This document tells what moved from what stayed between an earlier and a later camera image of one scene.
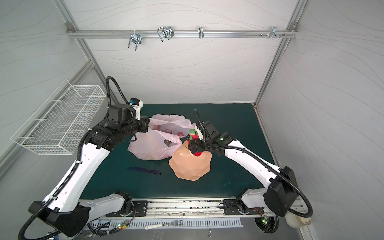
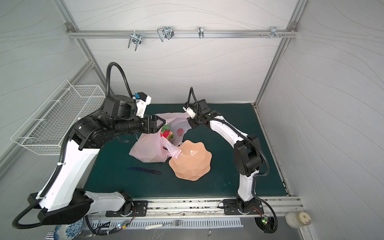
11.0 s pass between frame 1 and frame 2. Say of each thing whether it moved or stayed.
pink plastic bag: moved
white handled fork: stayed
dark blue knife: stayed
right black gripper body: moved
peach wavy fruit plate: stayed
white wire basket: stayed
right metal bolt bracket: stayed
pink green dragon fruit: moved
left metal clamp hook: stayed
